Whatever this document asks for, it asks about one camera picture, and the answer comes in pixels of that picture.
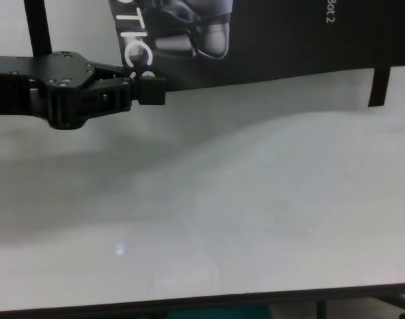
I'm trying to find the black robot print poster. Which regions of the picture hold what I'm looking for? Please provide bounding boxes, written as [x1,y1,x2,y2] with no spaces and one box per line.
[108,0,405,92]

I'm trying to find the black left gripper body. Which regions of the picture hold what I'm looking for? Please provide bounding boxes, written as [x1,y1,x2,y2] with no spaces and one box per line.
[0,49,96,131]

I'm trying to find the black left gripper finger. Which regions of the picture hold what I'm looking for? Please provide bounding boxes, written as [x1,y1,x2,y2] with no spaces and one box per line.
[88,67,133,81]
[78,74,167,124]

